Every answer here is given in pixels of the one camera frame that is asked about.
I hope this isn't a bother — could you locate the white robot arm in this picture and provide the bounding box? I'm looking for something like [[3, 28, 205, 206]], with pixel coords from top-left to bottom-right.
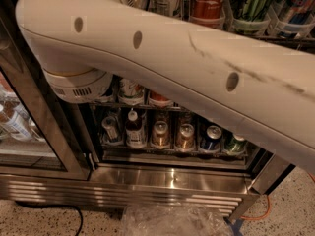
[[16, 0, 315, 173]]

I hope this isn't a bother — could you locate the red Coca-Cola bottle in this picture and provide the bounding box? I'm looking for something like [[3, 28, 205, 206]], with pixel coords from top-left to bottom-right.
[[190, 0, 223, 28]]

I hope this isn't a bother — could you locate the blue front can middle shelf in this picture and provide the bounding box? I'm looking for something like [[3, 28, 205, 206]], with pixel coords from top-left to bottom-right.
[[97, 85, 114, 102]]

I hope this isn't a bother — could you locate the blue can shelf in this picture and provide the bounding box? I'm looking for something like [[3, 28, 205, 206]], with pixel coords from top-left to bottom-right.
[[200, 125, 222, 151], [97, 85, 114, 102]]

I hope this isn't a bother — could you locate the green can top shelf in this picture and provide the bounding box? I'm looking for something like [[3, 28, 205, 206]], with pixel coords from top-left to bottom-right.
[[230, 0, 273, 35]]

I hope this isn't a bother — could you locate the green can shelf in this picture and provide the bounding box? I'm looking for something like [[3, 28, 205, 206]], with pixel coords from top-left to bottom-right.
[[224, 134, 247, 154], [230, 0, 273, 35]]

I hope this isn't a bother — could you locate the brown tea bottle bottom shelf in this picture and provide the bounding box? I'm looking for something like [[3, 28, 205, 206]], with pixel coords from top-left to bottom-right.
[[125, 110, 146, 148]]

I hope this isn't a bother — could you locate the gold can bottom shelf left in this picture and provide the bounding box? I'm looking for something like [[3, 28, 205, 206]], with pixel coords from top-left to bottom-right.
[[151, 121, 170, 148]]

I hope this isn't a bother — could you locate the gold can shelf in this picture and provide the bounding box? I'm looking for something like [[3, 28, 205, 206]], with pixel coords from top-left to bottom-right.
[[175, 123, 195, 149], [151, 121, 170, 148]]

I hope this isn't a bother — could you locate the stainless steel fridge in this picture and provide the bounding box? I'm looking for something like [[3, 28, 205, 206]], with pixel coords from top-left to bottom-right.
[[1, 0, 314, 219]]

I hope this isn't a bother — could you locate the gold can bottom shelf right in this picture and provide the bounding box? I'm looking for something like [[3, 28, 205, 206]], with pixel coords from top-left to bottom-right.
[[175, 123, 195, 149]]

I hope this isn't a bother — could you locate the blue can bottom shelf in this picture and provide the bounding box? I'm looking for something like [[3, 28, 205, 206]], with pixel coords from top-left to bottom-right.
[[200, 125, 222, 151]]

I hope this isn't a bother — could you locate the glass fridge door left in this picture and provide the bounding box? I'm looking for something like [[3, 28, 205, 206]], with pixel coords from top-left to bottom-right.
[[0, 0, 90, 180]]

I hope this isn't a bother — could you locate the bottle behind glass door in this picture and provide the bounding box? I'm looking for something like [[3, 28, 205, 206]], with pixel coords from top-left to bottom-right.
[[0, 102, 32, 142]]

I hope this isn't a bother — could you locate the green can bottom shelf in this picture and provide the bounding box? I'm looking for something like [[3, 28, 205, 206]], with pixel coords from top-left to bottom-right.
[[224, 134, 247, 154]]

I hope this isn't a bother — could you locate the white green front can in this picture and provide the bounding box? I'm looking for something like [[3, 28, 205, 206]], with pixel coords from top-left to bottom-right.
[[118, 79, 145, 105]]

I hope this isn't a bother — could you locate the red Coca-Cola front can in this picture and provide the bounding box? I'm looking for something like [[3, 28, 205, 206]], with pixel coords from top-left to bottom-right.
[[149, 91, 173, 107]]

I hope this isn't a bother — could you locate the blue Red Bull can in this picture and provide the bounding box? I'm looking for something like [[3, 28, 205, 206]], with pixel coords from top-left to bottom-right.
[[278, 0, 314, 38]]

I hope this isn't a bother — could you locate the clear plastic bag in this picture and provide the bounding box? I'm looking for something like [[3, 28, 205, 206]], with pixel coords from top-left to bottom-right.
[[120, 205, 234, 236]]

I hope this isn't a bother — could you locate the black power cable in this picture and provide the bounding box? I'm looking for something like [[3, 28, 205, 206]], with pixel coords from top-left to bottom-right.
[[15, 200, 85, 236]]

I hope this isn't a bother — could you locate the orange cable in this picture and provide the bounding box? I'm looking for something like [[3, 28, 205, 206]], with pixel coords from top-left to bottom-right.
[[240, 172, 315, 222]]

